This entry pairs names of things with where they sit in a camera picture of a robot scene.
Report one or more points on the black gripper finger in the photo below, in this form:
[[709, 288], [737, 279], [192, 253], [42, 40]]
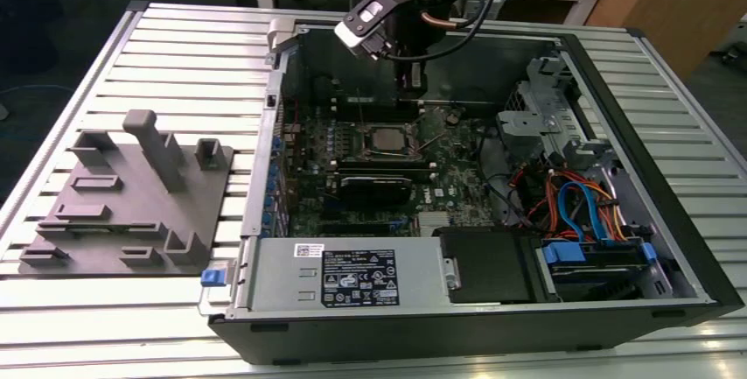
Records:
[[403, 75], [416, 75]]

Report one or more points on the silver CPU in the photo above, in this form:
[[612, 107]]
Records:
[[388, 139]]

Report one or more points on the metal locking lever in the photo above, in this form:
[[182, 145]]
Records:
[[432, 141]]

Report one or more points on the CPU socket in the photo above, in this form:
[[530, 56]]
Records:
[[411, 140]]

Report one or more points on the labelled black RAM stick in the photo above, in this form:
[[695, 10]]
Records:
[[362, 100]]

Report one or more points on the grey metal drive cage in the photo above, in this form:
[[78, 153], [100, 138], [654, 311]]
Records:
[[516, 123]]

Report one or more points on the grey case latch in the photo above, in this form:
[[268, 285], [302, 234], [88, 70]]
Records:
[[280, 33]]

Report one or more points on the green motherboard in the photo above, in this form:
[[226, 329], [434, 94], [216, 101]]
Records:
[[460, 177]]

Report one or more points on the black graphics card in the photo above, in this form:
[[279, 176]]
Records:
[[376, 191]]

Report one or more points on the small silver heat sink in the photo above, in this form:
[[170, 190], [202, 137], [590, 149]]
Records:
[[432, 219]]

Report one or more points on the black plastic shroud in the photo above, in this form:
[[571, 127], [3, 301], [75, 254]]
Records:
[[490, 265]]

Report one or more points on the wooden cabinet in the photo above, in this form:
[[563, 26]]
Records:
[[689, 11]]

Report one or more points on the silver power supply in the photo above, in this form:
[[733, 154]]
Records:
[[280, 278]]

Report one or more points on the grey parts rack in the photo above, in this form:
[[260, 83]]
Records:
[[140, 204]]

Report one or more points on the hard disk in blue carrier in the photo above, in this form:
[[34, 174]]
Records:
[[590, 274]]

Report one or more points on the blue case latch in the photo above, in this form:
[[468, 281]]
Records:
[[211, 278]]

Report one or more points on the black open PC case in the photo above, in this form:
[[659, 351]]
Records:
[[408, 339]]

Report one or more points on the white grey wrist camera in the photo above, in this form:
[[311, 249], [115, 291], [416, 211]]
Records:
[[359, 24]]

